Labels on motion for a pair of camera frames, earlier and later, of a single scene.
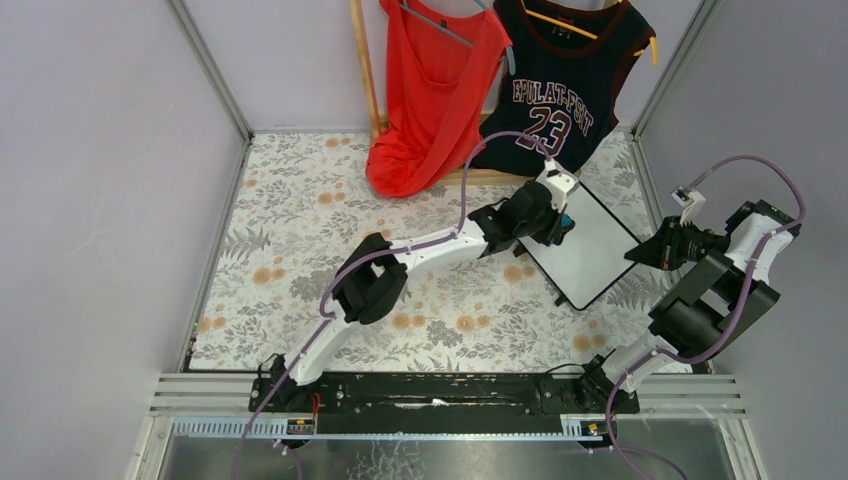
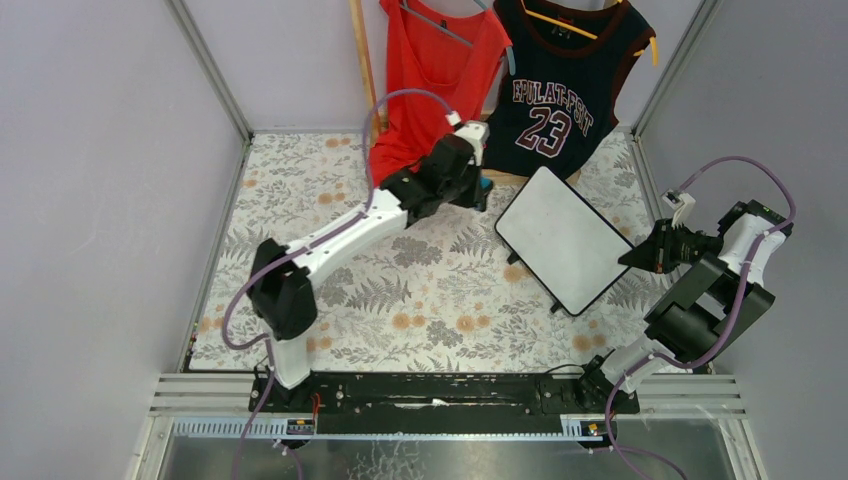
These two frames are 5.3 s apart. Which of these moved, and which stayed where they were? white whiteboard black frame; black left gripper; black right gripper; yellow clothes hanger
Moved: black left gripper
Stayed: black right gripper; white whiteboard black frame; yellow clothes hanger
